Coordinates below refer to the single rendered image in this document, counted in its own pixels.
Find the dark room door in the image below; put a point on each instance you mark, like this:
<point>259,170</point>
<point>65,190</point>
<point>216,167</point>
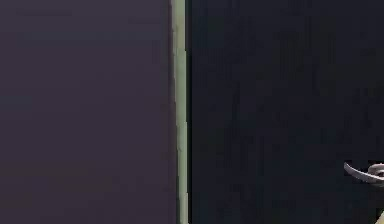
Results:
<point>273,100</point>

